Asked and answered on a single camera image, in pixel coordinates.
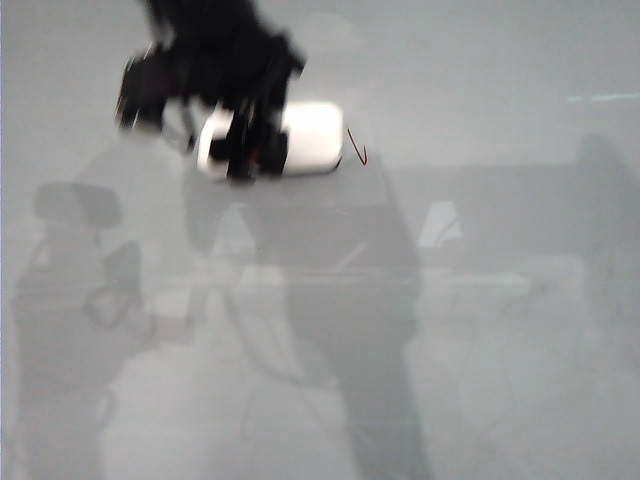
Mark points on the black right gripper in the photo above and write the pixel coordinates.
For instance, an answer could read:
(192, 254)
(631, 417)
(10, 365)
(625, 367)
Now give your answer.
(235, 60)

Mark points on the white whiteboard eraser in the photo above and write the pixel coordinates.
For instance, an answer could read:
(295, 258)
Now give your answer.
(315, 135)

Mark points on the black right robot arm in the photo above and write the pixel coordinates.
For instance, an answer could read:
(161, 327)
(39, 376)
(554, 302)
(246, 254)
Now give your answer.
(200, 12)

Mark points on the red marker writing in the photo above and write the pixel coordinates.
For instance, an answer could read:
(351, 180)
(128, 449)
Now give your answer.
(357, 150)

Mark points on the grey glossy whiteboard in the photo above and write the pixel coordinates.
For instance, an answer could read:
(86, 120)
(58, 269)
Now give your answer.
(500, 350)

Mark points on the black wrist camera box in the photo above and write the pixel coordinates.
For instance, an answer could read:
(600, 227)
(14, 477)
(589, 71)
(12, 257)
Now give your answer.
(145, 87)

